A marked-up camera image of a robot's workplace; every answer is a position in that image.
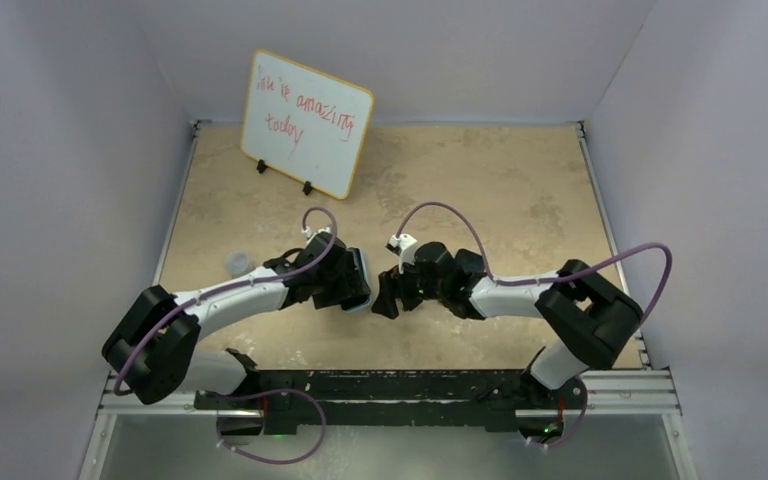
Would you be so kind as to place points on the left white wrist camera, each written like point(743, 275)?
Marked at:
point(322, 236)

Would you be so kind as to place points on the phone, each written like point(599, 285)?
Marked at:
point(360, 295)

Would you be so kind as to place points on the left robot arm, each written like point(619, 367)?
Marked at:
point(153, 348)

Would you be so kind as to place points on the white board with orange frame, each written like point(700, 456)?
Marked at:
point(304, 123)

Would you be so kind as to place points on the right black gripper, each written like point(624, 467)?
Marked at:
point(386, 302)

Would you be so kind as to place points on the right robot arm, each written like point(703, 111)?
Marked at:
point(591, 317)

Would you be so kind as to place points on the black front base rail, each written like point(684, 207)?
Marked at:
point(499, 401)

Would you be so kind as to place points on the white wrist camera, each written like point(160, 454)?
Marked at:
point(404, 246)
point(322, 236)

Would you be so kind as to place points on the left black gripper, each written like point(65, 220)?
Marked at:
point(326, 299)

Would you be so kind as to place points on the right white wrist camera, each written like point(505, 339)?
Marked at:
point(404, 246)

